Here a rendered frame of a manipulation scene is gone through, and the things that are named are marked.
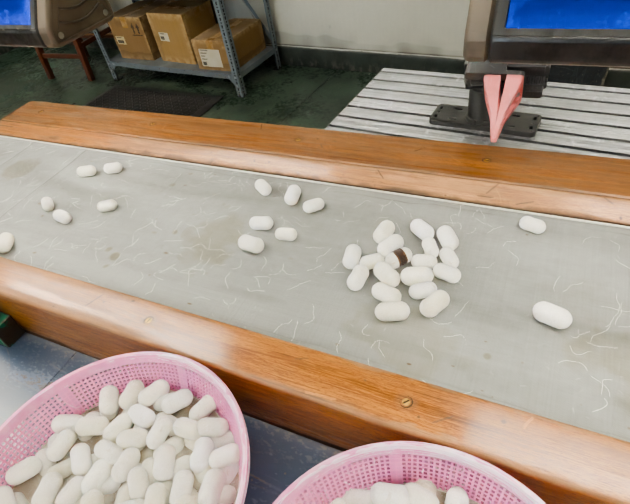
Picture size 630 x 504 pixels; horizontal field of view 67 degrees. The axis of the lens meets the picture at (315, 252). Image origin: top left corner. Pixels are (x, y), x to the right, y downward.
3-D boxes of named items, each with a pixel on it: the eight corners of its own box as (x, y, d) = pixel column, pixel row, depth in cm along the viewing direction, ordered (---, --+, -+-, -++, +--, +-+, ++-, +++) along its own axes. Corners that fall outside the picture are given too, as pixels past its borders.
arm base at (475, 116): (541, 97, 82) (549, 79, 86) (428, 86, 91) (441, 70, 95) (533, 138, 87) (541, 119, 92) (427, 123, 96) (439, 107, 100)
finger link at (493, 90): (534, 134, 57) (549, 59, 58) (473, 130, 60) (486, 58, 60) (531, 152, 64) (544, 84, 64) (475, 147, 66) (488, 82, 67)
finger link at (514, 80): (513, 133, 58) (527, 59, 59) (453, 128, 61) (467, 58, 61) (511, 150, 65) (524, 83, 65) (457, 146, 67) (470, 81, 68)
